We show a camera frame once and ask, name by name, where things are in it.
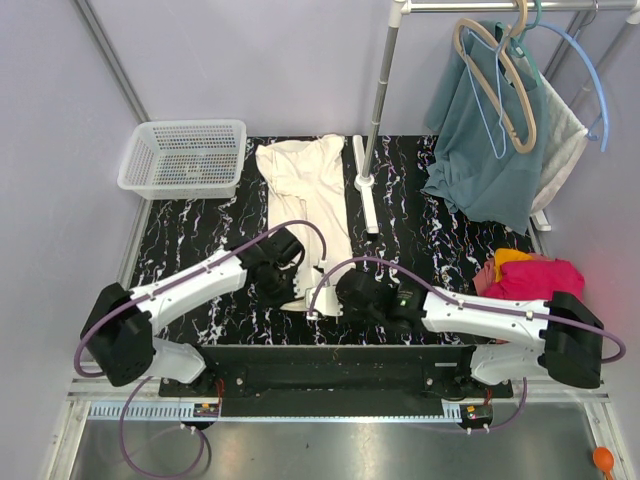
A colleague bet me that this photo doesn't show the aluminium frame rail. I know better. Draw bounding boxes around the aluminium frame rail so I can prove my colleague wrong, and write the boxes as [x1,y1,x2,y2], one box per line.
[67,362,166,401]

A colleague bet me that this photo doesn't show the yellow object under shirt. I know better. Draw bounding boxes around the yellow object under shirt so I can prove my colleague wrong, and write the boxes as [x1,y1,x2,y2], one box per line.
[494,248,534,282]

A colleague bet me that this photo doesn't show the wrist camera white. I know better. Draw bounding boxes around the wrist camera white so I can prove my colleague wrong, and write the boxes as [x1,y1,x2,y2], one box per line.
[305,286,343,321]
[293,259,327,299]

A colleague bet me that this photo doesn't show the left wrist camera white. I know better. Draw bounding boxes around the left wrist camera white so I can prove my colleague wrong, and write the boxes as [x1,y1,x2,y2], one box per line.
[293,259,327,299]

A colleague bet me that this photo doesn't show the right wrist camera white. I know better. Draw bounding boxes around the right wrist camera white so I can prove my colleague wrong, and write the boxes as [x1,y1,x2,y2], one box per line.
[305,286,343,321]

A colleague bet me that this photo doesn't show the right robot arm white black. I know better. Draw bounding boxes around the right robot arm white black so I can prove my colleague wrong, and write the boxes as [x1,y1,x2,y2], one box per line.
[336,270,603,397]

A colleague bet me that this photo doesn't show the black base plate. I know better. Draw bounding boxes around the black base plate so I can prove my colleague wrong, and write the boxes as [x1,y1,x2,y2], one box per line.
[159,345,512,399]

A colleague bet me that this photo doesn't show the beige clothes hanger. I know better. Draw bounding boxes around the beige clothes hanger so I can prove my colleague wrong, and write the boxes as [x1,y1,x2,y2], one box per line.
[453,1,537,154]

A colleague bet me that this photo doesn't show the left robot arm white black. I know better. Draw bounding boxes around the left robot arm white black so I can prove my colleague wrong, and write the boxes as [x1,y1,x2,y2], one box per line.
[81,228,305,396]

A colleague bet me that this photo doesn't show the white perforated plastic basket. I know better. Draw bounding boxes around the white perforated plastic basket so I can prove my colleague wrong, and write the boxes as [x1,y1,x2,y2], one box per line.
[117,119,247,201]

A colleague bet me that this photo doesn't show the light blue thick hanger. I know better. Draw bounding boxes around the light blue thick hanger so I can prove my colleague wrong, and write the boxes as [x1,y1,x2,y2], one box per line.
[538,22,610,153]

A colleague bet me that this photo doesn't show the metal clothes rack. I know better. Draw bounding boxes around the metal clothes rack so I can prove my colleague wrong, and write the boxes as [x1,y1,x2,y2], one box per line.
[352,1,639,238]

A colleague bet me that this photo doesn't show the white grey towel hanging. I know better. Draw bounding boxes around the white grey towel hanging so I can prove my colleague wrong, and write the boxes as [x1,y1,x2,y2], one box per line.
[531,76,588,214]

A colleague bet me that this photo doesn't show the green clothes hanger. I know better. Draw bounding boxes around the green clothes hanger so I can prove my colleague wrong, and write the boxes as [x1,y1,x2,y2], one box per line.
[509,0,544,84]

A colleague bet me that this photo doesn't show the black marble pattern mat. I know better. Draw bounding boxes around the black marble pattern mat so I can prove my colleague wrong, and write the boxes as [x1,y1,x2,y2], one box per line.
[131,135,535,346]

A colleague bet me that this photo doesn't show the thin blue wire hanger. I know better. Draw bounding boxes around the thin blue wire hanger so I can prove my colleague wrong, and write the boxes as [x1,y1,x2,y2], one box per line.
[453,18,537,159]

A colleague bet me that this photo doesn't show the orange ball object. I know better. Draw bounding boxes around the orange ball object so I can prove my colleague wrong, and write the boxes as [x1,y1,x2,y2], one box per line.
[592,447,615,480]

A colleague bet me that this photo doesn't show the teal t shirt hanging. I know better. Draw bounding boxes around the teal t shirt hanging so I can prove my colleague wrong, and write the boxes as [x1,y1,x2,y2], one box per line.
[423,37,549,234]

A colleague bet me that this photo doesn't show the pink red t shirt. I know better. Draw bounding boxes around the pink red t shirt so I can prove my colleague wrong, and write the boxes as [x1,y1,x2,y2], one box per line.
[480,259,585,301]

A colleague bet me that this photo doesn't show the cream white t shirt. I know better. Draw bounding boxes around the cream white t shirt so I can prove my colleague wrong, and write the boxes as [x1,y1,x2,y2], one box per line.
[255,134,353,312]

